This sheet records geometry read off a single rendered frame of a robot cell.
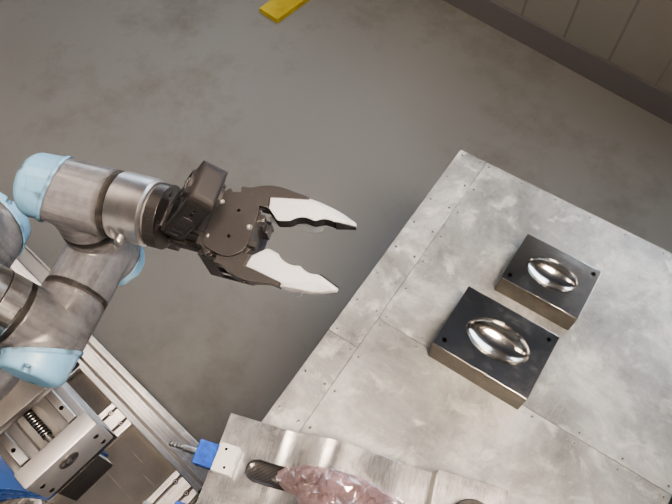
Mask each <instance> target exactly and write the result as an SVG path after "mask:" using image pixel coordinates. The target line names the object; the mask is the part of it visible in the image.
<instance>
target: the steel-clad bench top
mask: <svg viewBox="0 0 672 504"><path fill-rule="evenodd" d="M484 165H485V166H484ZM482 168H483V169H482ZM475 178H476V179H475ZM473 181H474V182H473ZM468 188H469V189H468ZM466 191H467V192H466ZM459 201H460V202H459ZM457 204H458V205H457ZM450 214H451V215H450ZM448 217H449V218H448ZM443 224H444V225H443ZM441 227H442V228H441ZM527 234H530V235H532V236H534V237H536V238H537V239H539V240H541V241H543V242H545V243H547V244H549V245H551V246H553V247H555V248H557V249H559V250H561V251H563V252H565V253H567V254H568V255H570V256H572V257H574V258H576V259H578V260H580V261H582V262H584V263H586V264H588V265H590V266H592V267H594V268H596V269H597V270H599V271H601V272H602V273H601V275H600V277H599V279H598V281H597V283H596V285H595V287H594V289H593V291H592V293H591V295H590V297H589V299H588V301H587V302H586V304H585V306H584V308H583V310H582V312H581V314H580V316H579V318H578V320H577V321H576V322H575V323H574V324H573V326H572V327H571V328H570V329H569V330H566V329H564V328H562V327H560V326H559V325H557V324H555V323H553V322H551V321H550V320H548V319H546V318H544V317H542V316H540V315H539V314H537V313H535V312H533V311H531V310H530V309H528V308H526V307H524V306H522V305H521V304H519V303H517V302H515V301H513V300H512V299H510V298H508V297H506V296H504V295H503V294H501V293H499V292H497V291H495V288H496V286H497V284H498V282H499V280H500V278H501V276H502V274H503V273H504V271H505V270H506V268H507V266H508V265H509V263H510V261H511V260H512V258H513V256H514V255H515V253H516V251H517V250H518V248H519V246H520V245H521V243H522V242H523V240H524V238H525V237H526V235H527ZM434 237H435V238H434ZM432 240H433V241H432ZM427 247H428V248H427ZM425 250H426V251H425ZM418 260H419V261H418ZM416 263H417V264H416ZM409 273H410V274H409ZM407 276H408V277H407ZM402 283H403V284H402ZM400 286H401V287H400ZM468 286H470V287H472V288H473V289H475V290H477V291H479V292H480V293H482V294H484V295H486V296H488V297H489V298H491V299H493V300H495V301H497V302H498V303H500V304H502V305H504V306H506V307H507V308H509V309H511V310H513V311H514V312H516V313H518V314H520V315H522V316H523V317H525V318H527V319H529V320H531V321H532V322H534V323H536V324H538V325H540V326H541V327H543V328H545V329H547V330H548V331H550V332H552V333H554V334H556V335H557V336H559V337H560V338H559V340H558V342H557V344H556V346H555V348H554V350H553V351H552V353H551V355H550V357H549V359H548V361H547V363H546V365H545V367H544V369H543V371H542V372H541V374H540V376H539V378H538V380H537V382H536V384H535V386H534V388H533V390H532V392H531V393H530V395H529V397H528V399H527V400H526V401H525V403H524V404H523V405H522V406H521V407H520V408H519V409H518V410H517V409H515V408H513V407H512V406H510V405H508V404H507V403H505V402H504V401H502V400H500V399H499V398H497V397H495V396H494V395H492V394H490V393H489V392H487V391H485V390H484V389H482V388H480V387H479V386H477V385H476V384H474V383H472V382H471V381H469V380H467V379H466V378H464V377H462V376H461V375H459V374H457V373H456V372H454V371H452V370H451V369H449V368H448V367H446V366H444V365H443V364H441V363H439V362H438V361H436V360H434V359H433V358H431V357H429V356H428V355H429V352H430V349H431V346H432V343H433V342H434V340H435V338H436V337H437V335H438V334H439V332H440V330H441V329H442V327H443V326H444V324H445V323H446V321H447V319H448V318H449V316H450V315H451V313H452V312H453V310H454V308H455V307H456V305H457V304H458V302H459V300H460V299H461V297H462V296H463V294H464V293H465V291H466V289H467V288H468ZM393 296H394V297H393ZM391 299H392V300H391ZM386 306H387V307H386ZM384 309H385V310H384ZM377 319H378V320H377ZM375 322H376V323H375ZM370 329H371V330H370ZM368 332H369V333H368ZM366 335H367V336H366ZM361 342H362V343H361ZM359 345H360V346H359ZM352 355H353V356H352ZM350 358H351V359H350ZM345 365H346V366H345ZM343 368H344V369H343ZM336 378H337V379H336ZM334 381H335V382H334ZM329 388H330V389H329ZM327 391H328V392H327ZM325 394H326V395H325ZM320 401H321V402H320ZM318 404H319V405H318ZM313 411H314V412H313ZM311 414H312V415H311ZM309 417H310V418H309ZM262 423H266V424H269V425H272V426H275V427H279V428H282V429H285V430H289V431H293V432H298V433H303V434H309V435H315V436H320V437H326V438H331V439H335V440H339V441H342V442H346V443H349V444H352V445H355V446H357V447H360V448H363V449H366V450H368V451H371V452H374V453H376V454H379V455H382V456H384V457H387V458H390V459H392V460H395V461H398V462H401V463H404V464H407V465H410V466H413V467H416V468H419V469H422V470H426V471H429V472H434V471H436V470H443V471H446V472H450V473H453V474H456V475H459V476H463V477H466V478H469V479H472V480H476V481H479V482H482V483H486V484H489V485H492V486H495V487H499V488H502V489H505V490H508V495H507V502H506V504H668V503H669V501H670V498H671V495H672V253H670V252H668V251H666V250H664V249H662V248H660V247H658V246H656V245H654V244H652V243H650V242H648V241H646V240H644V239H642V238H640V237H637V236H635V235H633V234H631V233H629V232H627V231H625V230H623V229H621V228H619V227H617V226H615V225H613V224H611V223H609V222H607V221H605V220H603V219H601V218H599V217H597V216H595V215H593V214H591V213H589V212H587V211H585V210H582V209H580V208H578V207H576V206H574V205H572V204H570V203H568V202H566V201H564V200H562V199H560V198H558V197H556V196H554V195H552V194H550V193H548V192H546V191H544V190H542V189H540V188H538V187H536V186H534V185H532V184H530V183H527V182H525V181H523V180H521V179H519V178H517V177H515V176H513V175H511V174H509V173H507V172H505V171H503V170H501V169H499V168H497V167H495V166H493V165H491V164H489V163H486V162H485V161H483V160H481V159H479V158H477V157H475V156H473V155H470V154H468V153H466V152H464V151H462V150H460V151H459V153H458V154H457V155H456V157H455V158H454V159H453V161H452V162H451V163H450V165H449V166H448V168H447V169H446V170H445V172H444V173H443V174H442V176H441V177H440V179H439V180H438V181H437V183H436V184H435V185H434V187H433V188H432V189H431V191H430V192H429V194H428V195H427V196H426V198H425V199H424V200H423V202H422V203H421V204H420V206H419V207H418V209H417V210H416V211H415V213H414V214H413V215H412V217H411V218H410V220H409V221H408V222H407V224H406V225H405V226H404V228H403V229H402V230H401V232H400V233H399V235H398V236H397V237H396V239H395V240H394V241H393V243H392V244H391V245H390V247H389V248H388V250H387V251H386V252H385V254H384V255H383V256H382V258H381V259H380V261H379V262H378V263H377V265H376V266H375V267H374V269H373V270H372V271H371V273H370V274H369V276H368V277H367V278H366V280H365V281H364V282H363V284H362V285H361V286H360V288H359V289H358V291H357V292H356V293H355V295H354V296H353V297H352V299H351V300H350V302H349V303H348V304H347V306H346V307H345V308H344V310H343V311H342V312H341V314H340V315H339V317H338V318H337V319H336V321H335V322H334V323H333V325H332V326H331V327H330V329H329V330H328V332H327V333H326V334H325V336H324V337H323V338H322V340H321V341H320V343H319V344H318V345H317V347H316V348H315V349H314V351H313V352H312V353H311V355H310V356H309V358H308V359H307V360H306V362H305V363H304V364H303V366H302V367H301V368H300V370H299V371H298V373H297V374H296V375H295V377H294V378H293V379H292V381H291V382H290V384H289V385H288V386H287V388H286V389H285V390H284V392H283V393H282V394H281V396H280V397H279V399H278V400H277V401H276V403H275V404H274V405H273V407H272V408H271V409H270V411H269V412H268V414H267V415H266V416H265V418H264V419H263V420H262ZM304 424H305V425H304ZM302 427H303V428H302Z"/></svg>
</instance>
